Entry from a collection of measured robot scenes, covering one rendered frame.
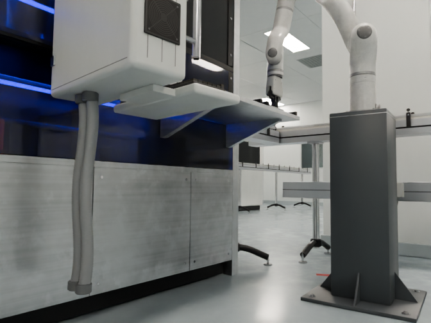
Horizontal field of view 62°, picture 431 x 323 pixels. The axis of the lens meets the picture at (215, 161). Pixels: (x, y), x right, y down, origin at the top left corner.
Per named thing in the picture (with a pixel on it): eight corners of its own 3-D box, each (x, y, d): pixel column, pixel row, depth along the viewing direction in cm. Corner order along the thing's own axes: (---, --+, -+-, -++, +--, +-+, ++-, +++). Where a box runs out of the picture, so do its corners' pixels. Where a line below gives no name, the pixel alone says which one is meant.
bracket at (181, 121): (160, 137, 166) (160, 109, 167) (164, 138, 168) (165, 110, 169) (217, 131, 145) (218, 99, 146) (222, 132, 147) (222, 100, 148)
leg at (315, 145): (307, 247, 259) (306, 141, 265) (312, 246, 266) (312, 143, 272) (319, 248, 254) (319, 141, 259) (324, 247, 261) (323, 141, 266)
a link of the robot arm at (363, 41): (374, 80, 179) (373, 33, 181) (379, 68, 162) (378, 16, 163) (348, 81, 183) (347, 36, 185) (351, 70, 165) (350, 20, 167)
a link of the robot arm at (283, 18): (291, 0, 176) (279, 61, 176) (294, 15, 192) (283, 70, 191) (272, -1, 179) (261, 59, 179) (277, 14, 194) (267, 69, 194)
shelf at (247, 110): (135, 108, 165) (135, 104, 166) (226, 128, 220) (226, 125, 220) (216, 92, 135) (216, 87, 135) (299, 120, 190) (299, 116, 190)
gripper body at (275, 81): (273, 79, 194) (273, 99, 193) (263, 74, 186) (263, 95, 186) (286, 76, 189) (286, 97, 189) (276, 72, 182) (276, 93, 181)
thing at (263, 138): (226, 131, 221) (226, 106, 222) (207, 134, 231) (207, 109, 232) (281, 143, 275) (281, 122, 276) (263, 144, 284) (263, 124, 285)
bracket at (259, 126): (225, 147, 205) (226, 124, 206) (228, 147, 207) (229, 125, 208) (278, 143, 184) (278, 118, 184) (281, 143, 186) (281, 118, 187)
